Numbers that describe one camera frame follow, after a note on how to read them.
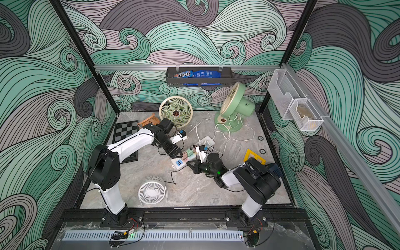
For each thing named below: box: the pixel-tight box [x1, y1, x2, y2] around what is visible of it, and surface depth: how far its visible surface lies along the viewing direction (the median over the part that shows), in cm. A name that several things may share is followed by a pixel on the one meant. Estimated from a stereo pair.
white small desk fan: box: [137, 175, 168, 207], surface depth 74 cm
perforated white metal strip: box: [62, 230, 245, 241], surface depth 71 cm
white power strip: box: [170, 135, 216, 170], surface depth 92 cm
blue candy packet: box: [173, 70, 222, 79], surface depth 94 cm
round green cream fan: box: [158, 95, 194, 129], surface depth 104 cm
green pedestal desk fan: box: [214, 81, 256, 133], surface depth 95 cm
